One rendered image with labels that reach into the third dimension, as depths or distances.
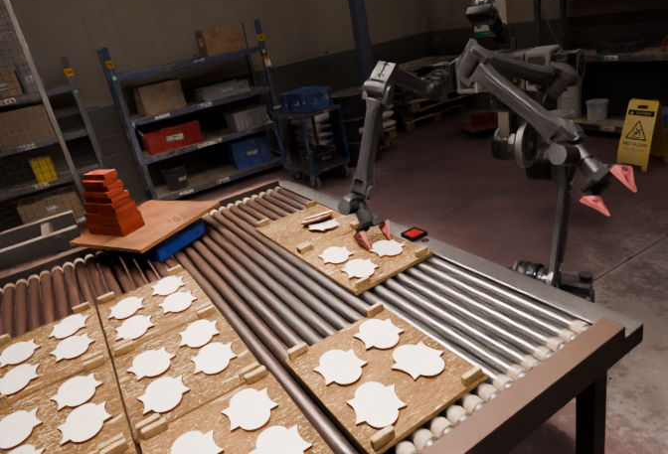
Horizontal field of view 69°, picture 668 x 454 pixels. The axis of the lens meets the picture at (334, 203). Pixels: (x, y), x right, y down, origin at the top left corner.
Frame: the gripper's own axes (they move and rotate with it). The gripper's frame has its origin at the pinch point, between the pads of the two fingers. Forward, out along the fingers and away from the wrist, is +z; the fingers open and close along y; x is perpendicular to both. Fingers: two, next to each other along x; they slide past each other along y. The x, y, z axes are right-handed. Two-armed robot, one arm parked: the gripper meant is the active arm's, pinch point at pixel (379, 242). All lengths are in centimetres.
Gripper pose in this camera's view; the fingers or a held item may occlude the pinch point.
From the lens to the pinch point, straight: 189.2
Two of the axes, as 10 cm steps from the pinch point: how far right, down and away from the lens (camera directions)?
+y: 8.4, -3.4, 4.2
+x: -2.9, 3.6, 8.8
